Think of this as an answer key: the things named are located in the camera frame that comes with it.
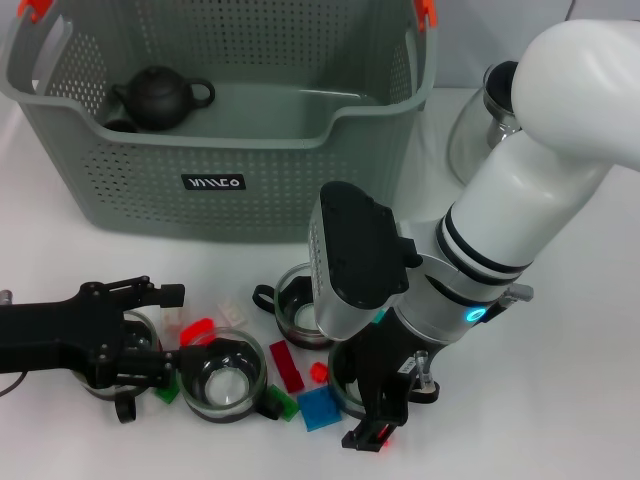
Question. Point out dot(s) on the green building brick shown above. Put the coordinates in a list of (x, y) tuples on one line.
[(287, 406), (167, 395)]

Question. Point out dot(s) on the small red sloped brick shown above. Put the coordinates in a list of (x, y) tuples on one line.
[(319, 373)]

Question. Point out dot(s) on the red building brick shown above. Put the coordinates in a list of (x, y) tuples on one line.
[(196, 330)]

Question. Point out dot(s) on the clear building brick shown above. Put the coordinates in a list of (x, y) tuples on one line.
[(175, 320), (232, 314)]

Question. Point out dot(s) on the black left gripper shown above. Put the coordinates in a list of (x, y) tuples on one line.
[(50, 332)]

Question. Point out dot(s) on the blue square building brick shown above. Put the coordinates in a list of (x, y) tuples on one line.
[(317, 407)]

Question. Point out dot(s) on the right wrist camera housing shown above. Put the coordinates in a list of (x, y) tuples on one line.
[(350, 250)]

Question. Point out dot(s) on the dark clay teapot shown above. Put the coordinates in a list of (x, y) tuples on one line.
[(155, 100)]

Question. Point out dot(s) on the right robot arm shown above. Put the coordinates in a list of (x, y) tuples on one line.
[(525, 175)]

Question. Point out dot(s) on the grey perforated storage bin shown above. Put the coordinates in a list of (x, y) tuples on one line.
[(200, 200)]

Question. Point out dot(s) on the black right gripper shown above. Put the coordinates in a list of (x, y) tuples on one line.
[(392, 365)]

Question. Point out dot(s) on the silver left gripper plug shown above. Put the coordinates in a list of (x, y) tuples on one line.
[(5, 296)]

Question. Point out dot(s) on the dark red long brick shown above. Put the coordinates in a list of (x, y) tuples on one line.
[(287, 367)]

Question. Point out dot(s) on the glass teacup with black base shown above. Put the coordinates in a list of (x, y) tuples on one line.
[(295, 320), (425, 397), (225, 390), (125, 411)]

